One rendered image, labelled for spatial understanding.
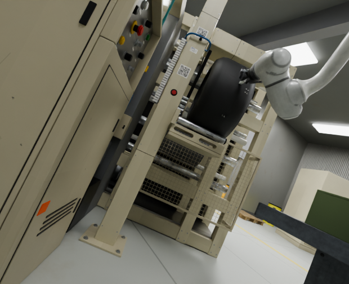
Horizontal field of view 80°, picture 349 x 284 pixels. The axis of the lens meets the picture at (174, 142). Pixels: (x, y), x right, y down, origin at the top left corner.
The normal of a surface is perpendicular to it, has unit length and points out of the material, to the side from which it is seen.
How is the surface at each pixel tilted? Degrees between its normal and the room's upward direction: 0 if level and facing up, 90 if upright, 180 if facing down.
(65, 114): 90
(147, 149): 90
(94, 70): 90
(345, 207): 90
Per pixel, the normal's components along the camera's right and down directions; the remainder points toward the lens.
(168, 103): 0.09, -0.04
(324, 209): -0.75, -0.39
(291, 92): -0.25, 0.18
